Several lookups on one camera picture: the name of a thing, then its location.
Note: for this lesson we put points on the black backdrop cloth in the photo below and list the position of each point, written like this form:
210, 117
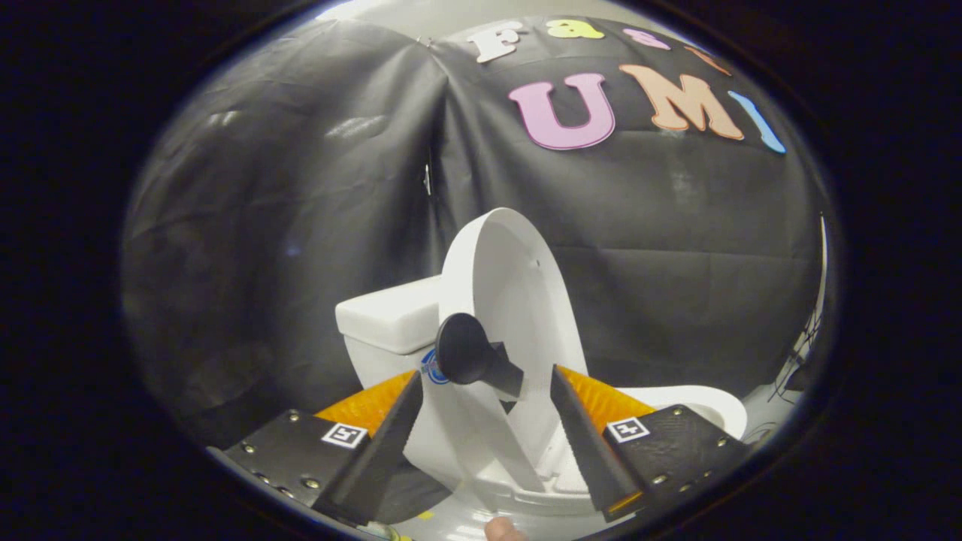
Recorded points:
285, 225

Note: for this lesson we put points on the black tripod stand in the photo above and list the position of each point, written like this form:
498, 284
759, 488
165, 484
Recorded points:
800, 361

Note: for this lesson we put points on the white toilet lid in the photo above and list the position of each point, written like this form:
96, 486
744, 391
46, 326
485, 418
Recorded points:
511, 300

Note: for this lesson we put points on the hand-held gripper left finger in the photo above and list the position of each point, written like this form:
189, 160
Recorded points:
387, 443

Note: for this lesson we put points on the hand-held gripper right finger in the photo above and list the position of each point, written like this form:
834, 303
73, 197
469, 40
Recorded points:
586, 443

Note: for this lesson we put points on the white toilet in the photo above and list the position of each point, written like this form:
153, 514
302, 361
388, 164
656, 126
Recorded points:
383, 361

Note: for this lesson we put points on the white toilet tank cover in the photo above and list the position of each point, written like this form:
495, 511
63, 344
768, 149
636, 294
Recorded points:
391, 315

